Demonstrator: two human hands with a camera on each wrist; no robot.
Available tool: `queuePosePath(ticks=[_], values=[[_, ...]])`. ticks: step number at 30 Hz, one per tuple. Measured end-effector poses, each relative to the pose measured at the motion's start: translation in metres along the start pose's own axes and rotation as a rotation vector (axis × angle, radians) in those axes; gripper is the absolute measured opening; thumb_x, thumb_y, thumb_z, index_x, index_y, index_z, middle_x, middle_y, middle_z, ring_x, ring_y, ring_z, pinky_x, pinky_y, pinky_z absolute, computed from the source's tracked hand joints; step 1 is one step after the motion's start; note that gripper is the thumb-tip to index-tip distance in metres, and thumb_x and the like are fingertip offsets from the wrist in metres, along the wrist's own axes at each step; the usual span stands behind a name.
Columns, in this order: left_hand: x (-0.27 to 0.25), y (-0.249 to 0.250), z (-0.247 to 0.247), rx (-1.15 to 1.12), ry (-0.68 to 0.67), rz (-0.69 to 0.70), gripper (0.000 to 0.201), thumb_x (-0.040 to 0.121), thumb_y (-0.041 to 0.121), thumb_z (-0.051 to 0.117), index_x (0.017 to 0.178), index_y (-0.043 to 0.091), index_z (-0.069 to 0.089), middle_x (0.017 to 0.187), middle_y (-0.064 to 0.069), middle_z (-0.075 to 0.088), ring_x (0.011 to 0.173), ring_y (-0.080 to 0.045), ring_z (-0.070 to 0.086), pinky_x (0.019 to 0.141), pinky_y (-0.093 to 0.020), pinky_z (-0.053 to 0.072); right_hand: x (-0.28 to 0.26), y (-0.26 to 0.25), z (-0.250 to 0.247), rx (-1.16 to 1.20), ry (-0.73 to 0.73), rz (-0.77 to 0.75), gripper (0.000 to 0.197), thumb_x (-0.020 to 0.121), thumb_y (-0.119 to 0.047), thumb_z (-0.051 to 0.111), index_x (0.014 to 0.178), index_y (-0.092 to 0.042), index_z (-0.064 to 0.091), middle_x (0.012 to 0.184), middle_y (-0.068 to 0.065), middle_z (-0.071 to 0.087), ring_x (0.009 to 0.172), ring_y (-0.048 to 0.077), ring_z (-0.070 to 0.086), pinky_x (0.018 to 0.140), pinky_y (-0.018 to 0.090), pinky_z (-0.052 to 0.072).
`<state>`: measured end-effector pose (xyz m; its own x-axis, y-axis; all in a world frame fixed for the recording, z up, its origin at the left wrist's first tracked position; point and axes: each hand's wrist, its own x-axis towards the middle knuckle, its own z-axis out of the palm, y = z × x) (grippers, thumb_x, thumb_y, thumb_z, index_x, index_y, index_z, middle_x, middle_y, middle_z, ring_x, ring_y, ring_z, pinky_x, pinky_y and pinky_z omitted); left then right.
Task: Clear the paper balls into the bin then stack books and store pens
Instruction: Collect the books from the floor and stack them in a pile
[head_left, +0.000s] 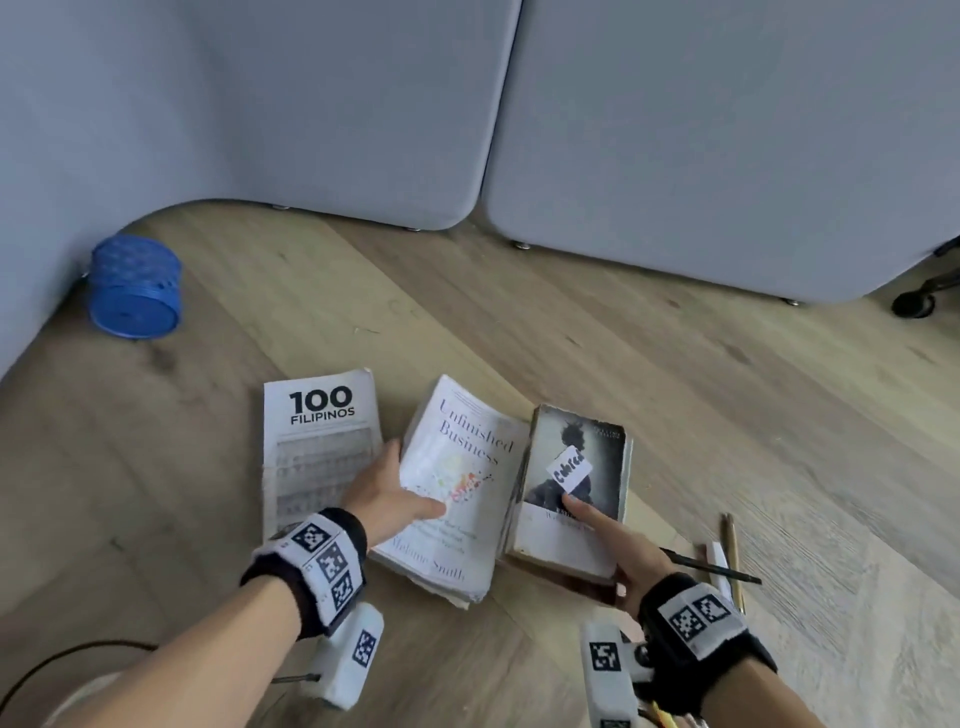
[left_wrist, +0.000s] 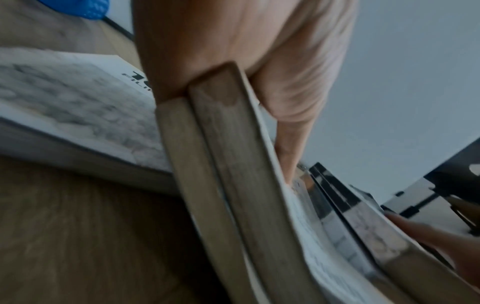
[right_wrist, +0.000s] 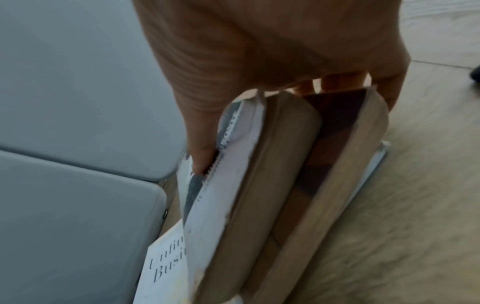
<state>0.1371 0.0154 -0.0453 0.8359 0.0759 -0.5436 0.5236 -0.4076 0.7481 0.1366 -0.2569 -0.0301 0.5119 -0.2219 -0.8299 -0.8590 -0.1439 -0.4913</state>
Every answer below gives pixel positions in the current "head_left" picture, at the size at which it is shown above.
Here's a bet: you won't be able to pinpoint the person's right hand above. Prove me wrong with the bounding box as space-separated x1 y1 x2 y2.
562 494 676 620

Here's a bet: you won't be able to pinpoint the person's left hand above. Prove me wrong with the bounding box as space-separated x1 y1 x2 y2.
341 438 448 549

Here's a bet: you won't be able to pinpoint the thick white marker pen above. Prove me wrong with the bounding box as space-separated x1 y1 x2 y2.
704 541 733 601

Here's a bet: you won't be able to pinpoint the black marker pen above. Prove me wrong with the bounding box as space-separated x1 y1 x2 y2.
659 549 763 586

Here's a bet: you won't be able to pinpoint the white book red speckles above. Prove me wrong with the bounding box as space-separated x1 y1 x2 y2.
371 374 530 609

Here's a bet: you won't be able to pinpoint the white book portrait grid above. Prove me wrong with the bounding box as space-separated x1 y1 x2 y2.
262 368 385 541

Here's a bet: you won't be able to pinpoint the slim gold brown pen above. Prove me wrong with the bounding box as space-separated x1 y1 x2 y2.
721 513 745 613

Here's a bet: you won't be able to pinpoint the black and white book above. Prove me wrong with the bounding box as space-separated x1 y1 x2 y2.
503 404 635 586

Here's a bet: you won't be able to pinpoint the blue mesh pen holder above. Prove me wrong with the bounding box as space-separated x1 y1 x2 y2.
88 234 184 340

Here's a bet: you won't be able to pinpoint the person's right forearm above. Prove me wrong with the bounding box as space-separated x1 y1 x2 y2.
697 671 826 728

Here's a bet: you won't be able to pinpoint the person's left forearm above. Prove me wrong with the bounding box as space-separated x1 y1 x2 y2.
56 577 301 728

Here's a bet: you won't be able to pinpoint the black wristband with marker tags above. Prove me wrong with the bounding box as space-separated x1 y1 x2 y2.
239 508 369 640
637 573 779 718

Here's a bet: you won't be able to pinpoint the grey felt partition panel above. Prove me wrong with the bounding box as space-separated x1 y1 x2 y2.
479 0 960 305
0 0 226 376
172 0 523 232

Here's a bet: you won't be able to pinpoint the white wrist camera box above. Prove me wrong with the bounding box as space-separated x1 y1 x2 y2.
581 620 654 728
299 603 385 712

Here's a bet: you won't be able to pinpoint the black camera cable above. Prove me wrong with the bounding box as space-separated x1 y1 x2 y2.
0 639 163 706

